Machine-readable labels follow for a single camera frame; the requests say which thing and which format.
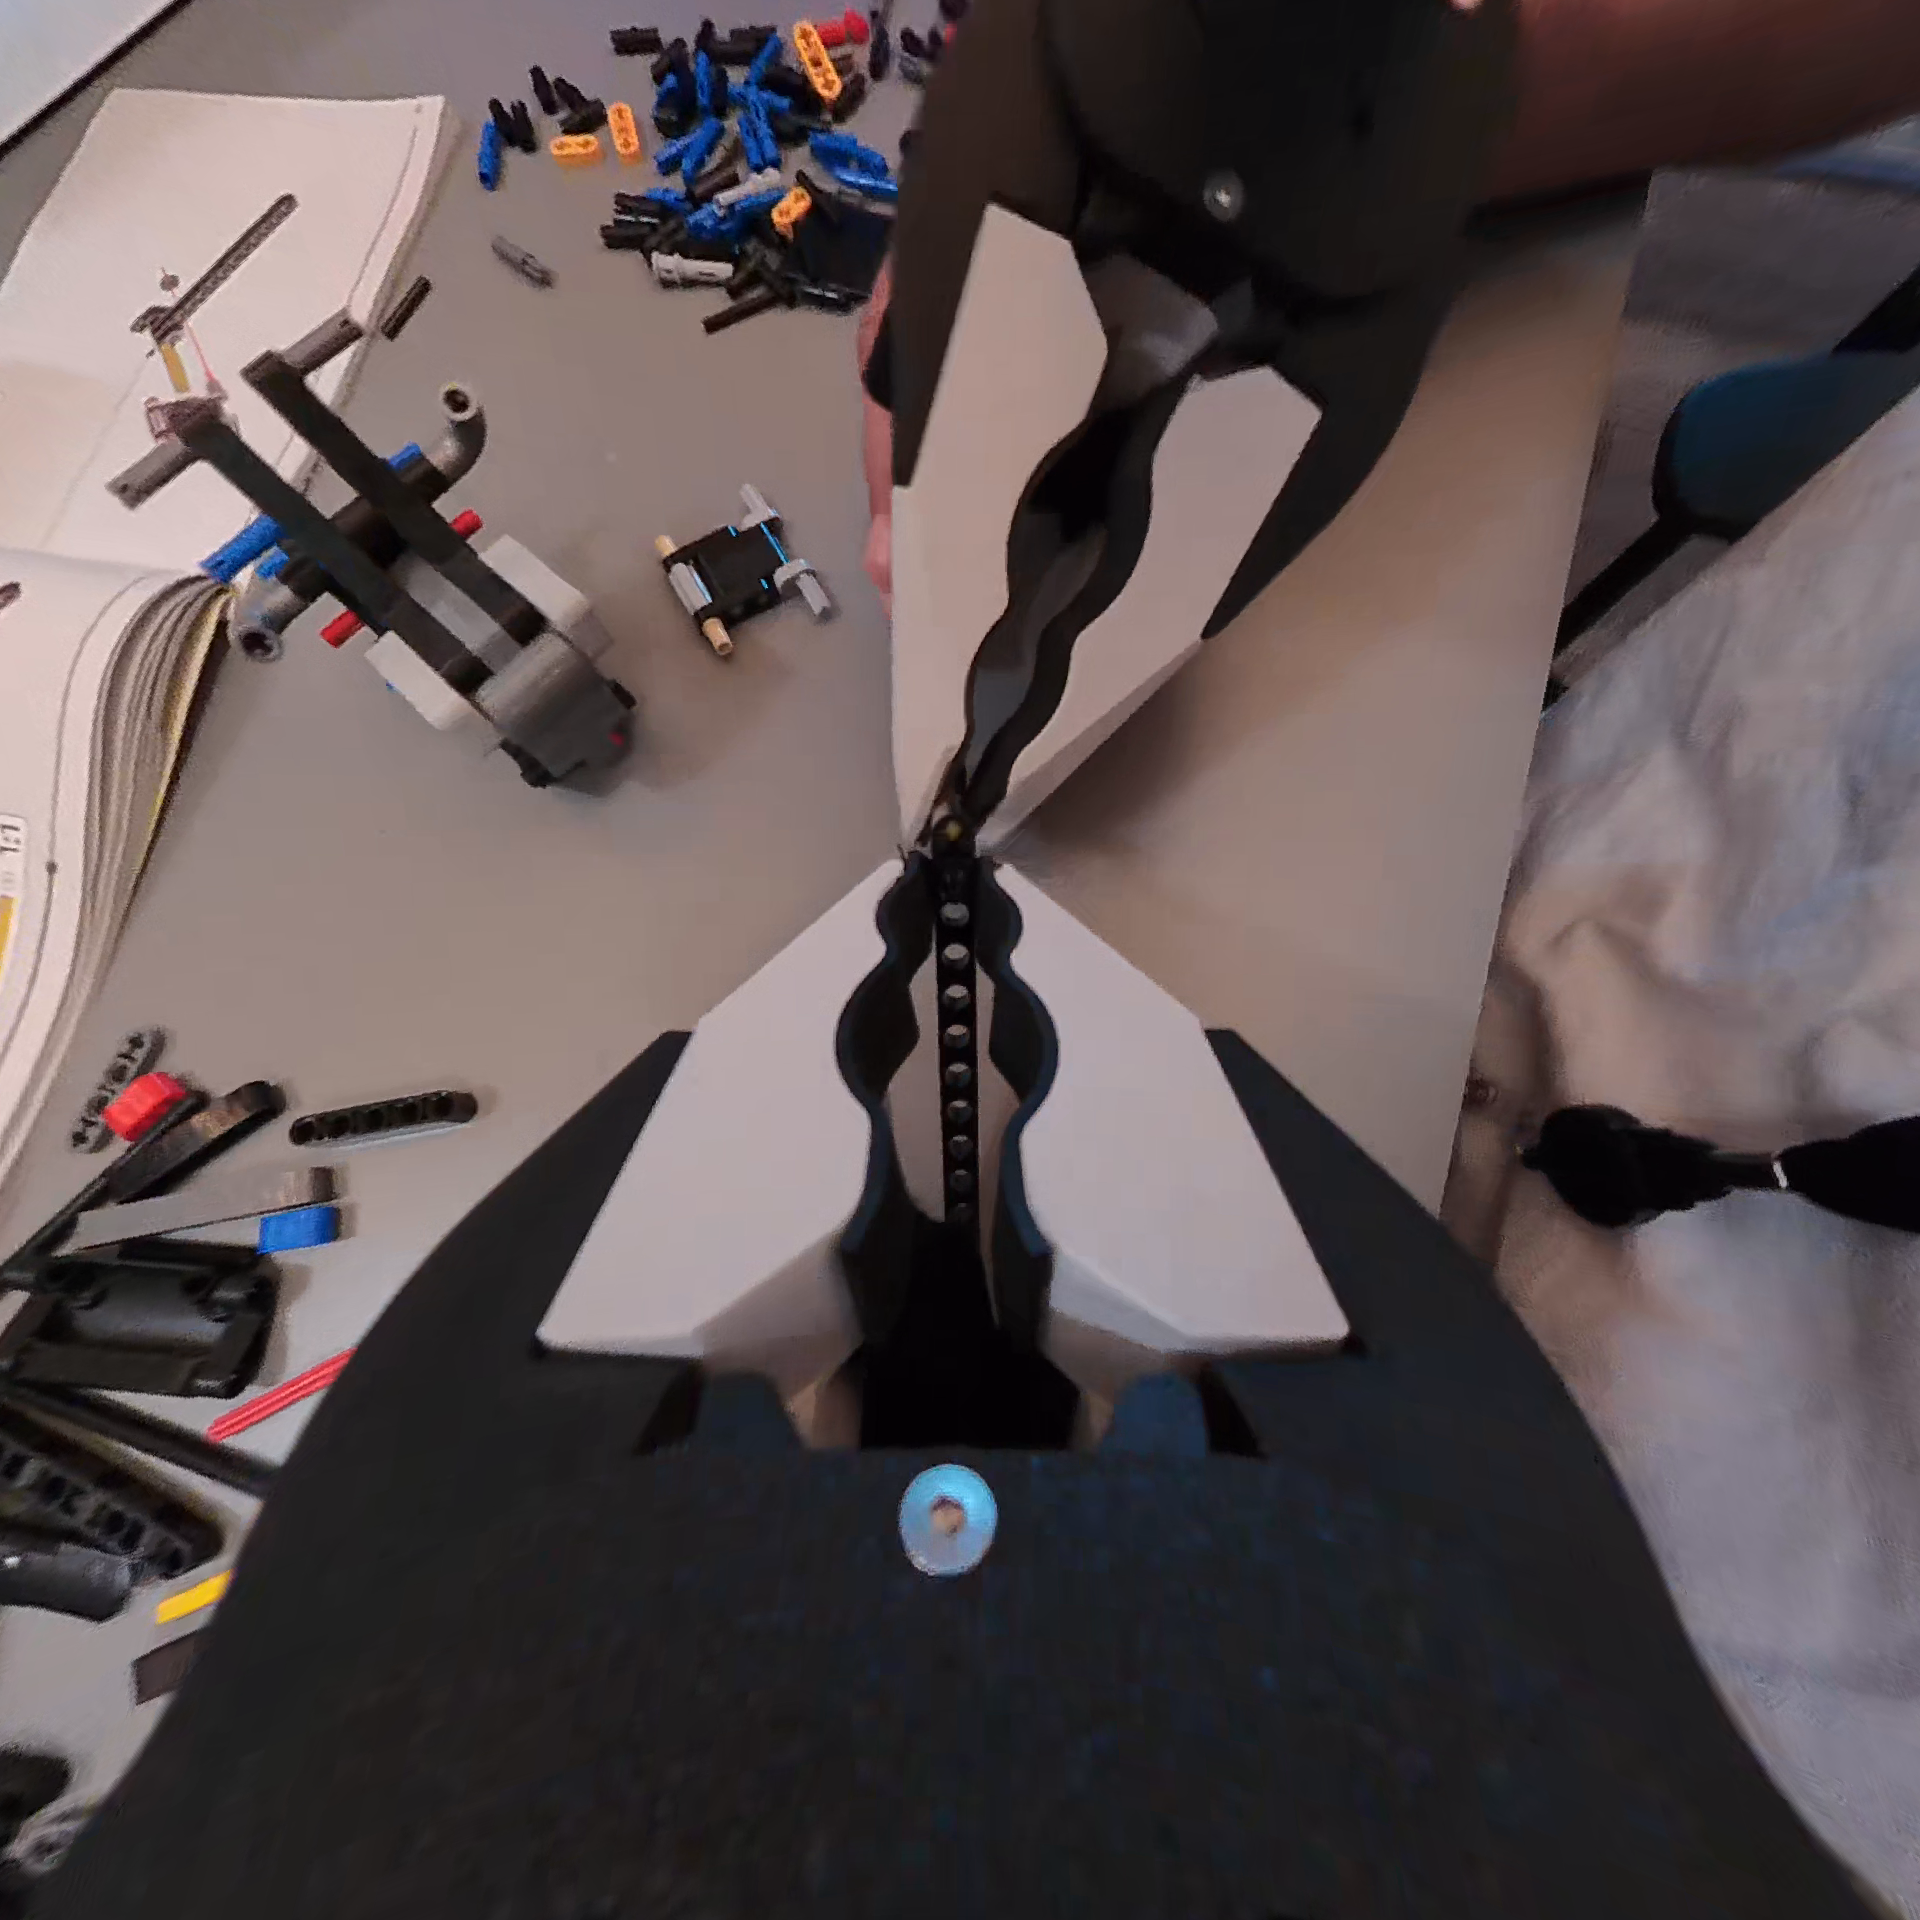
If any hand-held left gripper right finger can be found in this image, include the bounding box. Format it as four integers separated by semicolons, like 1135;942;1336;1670
978;861;1352;1359

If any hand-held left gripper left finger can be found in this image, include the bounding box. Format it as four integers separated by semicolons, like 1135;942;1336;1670
538;861;923;1403

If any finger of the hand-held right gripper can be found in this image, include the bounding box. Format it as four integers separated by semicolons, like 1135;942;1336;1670
951;269;1325;847
892;200;1119;846

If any long black lego beam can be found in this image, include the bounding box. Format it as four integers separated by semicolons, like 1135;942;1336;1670
914;844;1022;1352

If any person's right forearm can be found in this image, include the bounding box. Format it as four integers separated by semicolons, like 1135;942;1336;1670
1476;0;1920;204

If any small black grey lego assembly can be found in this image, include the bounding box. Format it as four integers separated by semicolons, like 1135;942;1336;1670
655;482;831;656

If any pile of small lego pins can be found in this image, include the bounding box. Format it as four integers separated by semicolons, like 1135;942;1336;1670
477;0;963;335

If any short black lego beam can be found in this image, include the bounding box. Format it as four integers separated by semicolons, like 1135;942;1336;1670
287;1087;482;1151

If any red lego axle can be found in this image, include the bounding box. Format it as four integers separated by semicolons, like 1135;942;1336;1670
207;1347;359;1442

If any pile of black lego pieces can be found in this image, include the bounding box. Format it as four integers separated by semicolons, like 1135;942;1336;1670
0;1027;482;1877

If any dark office chair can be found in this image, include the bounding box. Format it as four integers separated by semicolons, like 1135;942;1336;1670
1552;269;1920;706

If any person's white shirt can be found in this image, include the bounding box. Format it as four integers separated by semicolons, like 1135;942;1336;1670
1446;390;1920;1920

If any white instruction booklet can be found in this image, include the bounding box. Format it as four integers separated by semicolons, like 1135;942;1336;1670
0;87;460;1187

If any black lanyard strap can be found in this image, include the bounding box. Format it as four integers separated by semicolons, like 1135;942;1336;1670
1517;1104;1920;1236

